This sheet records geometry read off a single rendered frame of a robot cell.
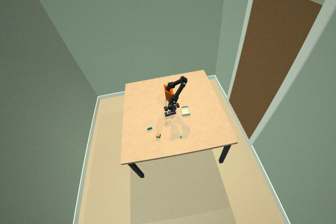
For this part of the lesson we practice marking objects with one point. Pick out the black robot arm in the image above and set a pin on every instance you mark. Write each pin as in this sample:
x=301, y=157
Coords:
x=175, y=96

